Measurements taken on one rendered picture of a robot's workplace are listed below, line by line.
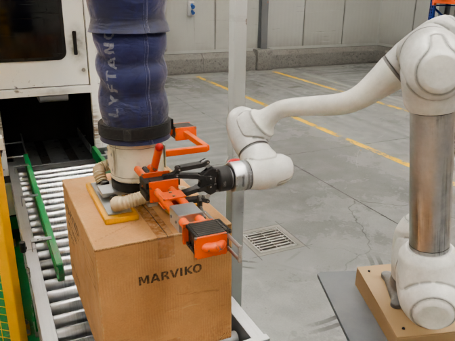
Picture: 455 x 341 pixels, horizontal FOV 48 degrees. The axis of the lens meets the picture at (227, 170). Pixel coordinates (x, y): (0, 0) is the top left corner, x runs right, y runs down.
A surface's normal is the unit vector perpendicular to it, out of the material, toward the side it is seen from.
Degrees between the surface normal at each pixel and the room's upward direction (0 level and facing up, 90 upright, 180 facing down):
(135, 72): 71
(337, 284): 0
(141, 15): 99
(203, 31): 90
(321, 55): 90
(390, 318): 5
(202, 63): 90
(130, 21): 78
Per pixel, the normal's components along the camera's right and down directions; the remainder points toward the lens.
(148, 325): 0.43, 0.29
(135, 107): 0.22, 0.09
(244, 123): -0.52, -0.28
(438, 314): -0.22, 0.50
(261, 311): 0.01, -0.94
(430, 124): -0.47, 0.39
